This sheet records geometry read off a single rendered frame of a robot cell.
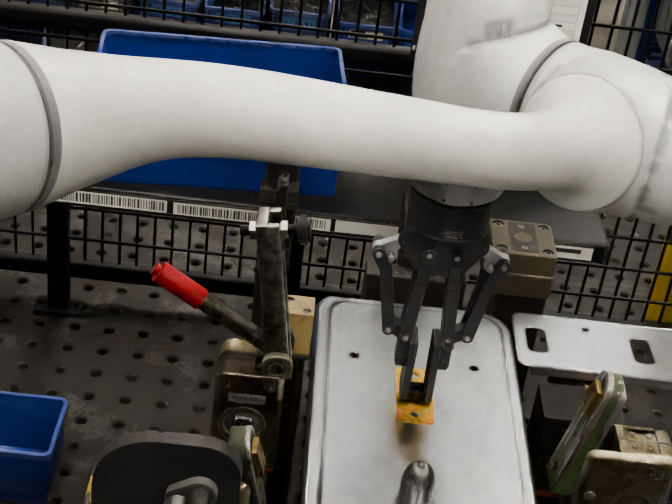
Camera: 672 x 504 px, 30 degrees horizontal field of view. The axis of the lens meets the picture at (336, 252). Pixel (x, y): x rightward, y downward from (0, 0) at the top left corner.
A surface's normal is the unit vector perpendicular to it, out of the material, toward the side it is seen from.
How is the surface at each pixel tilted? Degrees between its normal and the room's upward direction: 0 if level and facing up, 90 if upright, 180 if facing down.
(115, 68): 29
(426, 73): 91
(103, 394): 0
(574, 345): 0
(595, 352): 0
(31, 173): 92
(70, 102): 57
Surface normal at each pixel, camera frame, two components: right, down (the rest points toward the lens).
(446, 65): -0.63, 0.33
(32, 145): 0.81, 0.21
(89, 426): 0.11, -0.84
